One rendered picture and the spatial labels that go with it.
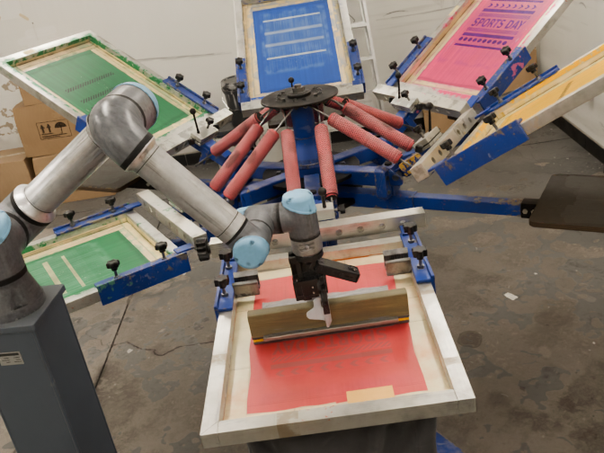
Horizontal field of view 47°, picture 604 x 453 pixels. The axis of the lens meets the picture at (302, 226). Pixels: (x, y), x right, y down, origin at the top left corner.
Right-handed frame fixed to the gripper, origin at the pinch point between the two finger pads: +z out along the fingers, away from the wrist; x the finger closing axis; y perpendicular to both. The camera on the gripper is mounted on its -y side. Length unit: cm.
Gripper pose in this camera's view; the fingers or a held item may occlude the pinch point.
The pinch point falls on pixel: (329, 317)
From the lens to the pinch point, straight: 178.6
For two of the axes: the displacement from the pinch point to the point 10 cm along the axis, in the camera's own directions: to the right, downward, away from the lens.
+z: 1.7, 8.9, 4.2
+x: 0.3, 4.3, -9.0
